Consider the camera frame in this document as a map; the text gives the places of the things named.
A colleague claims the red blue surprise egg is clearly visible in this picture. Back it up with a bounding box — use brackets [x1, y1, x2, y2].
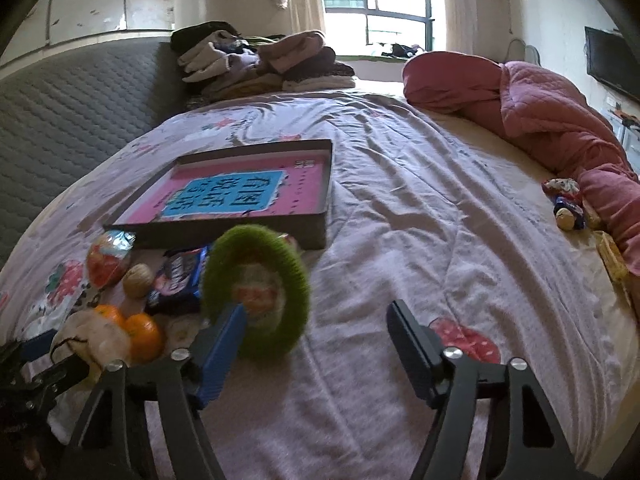
[86, 230, 136, 289]

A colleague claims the cream curtain right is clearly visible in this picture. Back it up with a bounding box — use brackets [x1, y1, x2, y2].
[445, 0, 477, 54]

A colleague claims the lilac strawberry bed sheet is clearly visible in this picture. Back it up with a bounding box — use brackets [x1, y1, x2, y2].
[1, 92, 626, 479]

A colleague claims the white surprise egg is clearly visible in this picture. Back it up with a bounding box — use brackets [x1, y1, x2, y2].
[231, 262, 285, 332]

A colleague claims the grey quilted headboard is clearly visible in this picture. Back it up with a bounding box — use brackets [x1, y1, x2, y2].
[1, 38, 186, 260]

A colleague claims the orange tangerine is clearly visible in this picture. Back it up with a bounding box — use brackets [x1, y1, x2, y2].
[94, 304, 126, 328]
[124, 313, 165, 363]

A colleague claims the blue Oreo cookie packet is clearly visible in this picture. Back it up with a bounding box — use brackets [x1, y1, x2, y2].
[144, 246, 209, 316]

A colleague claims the window with dark frame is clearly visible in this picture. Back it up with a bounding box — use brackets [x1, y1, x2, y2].
[322, 0, 434, 56]

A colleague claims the yellow packet on bed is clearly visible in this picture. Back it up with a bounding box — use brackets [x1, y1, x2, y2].
[593, 231, 631, 302]

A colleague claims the walnut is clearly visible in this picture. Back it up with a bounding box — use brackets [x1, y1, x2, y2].
[122, 263, 154, 299]

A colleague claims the grey cardboard box tray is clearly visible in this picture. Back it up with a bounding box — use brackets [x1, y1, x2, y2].
[104, 139, 333, 250]

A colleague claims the beige drawstring cloth bag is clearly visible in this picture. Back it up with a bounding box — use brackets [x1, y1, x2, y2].
[49, 309, 131, 370]

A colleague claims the green fuzzy ring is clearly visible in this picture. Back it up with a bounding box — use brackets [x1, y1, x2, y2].
[200, 224, 312, 360]

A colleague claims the white drawer cabinet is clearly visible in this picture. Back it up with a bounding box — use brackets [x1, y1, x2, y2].
[604, 93, 639, 172]

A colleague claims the pink quilted blanket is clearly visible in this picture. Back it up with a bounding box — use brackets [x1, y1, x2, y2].
[402, 51, 639, 274]

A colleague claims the black wall television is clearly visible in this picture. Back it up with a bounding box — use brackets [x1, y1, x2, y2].
[585, 26, 640, 102]

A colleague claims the pile of folded clothes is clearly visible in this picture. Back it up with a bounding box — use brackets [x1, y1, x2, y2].
[170, 22, 357, 104]

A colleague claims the pink and blue book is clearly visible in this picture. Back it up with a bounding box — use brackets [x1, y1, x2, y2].
[115, 151, 330, 224]

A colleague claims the small colourful toy figure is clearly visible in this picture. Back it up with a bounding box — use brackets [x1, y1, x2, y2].
[541, 178, 602, 232]

